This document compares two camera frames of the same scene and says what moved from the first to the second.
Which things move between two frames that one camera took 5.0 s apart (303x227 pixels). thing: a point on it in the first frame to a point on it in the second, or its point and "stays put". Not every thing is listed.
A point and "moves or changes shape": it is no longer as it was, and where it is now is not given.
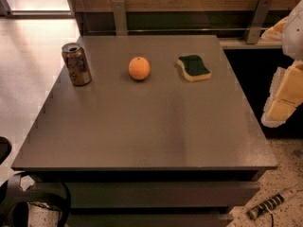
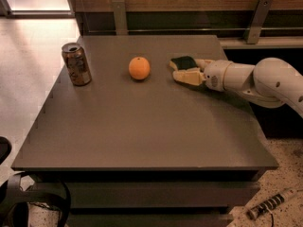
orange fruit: (139, 68) stays put
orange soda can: (79, 71) stays put
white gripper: (294, 35) to (215, 74)
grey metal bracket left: (119, 18) stays put
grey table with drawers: (149, 131) stays put
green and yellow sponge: (193, 68) moves or changes shape
